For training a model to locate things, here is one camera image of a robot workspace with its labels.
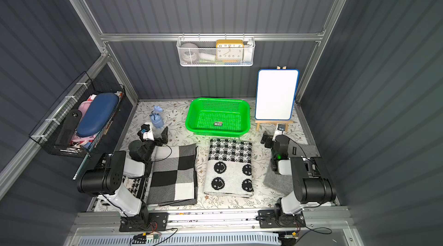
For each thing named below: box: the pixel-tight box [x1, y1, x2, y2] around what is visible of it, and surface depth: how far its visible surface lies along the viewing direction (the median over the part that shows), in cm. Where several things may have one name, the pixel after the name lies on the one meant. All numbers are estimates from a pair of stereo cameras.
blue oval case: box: [76, 92, 120, 137], surface depth 69 cm
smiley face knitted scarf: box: [203, 138, 254, 198], surface depth 86 cm
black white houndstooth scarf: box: [122, 175, 150, 203], surface depth 82 cm
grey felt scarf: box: [263, 158, 297, 195], surface depth 82 cm
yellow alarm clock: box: [215, 39, 245, 63], surface depth 91 cm
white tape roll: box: [179, 42, 200, 63], surface depth 90 cm
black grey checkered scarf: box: [147, 143, 198, 207], surface depth 84 cm
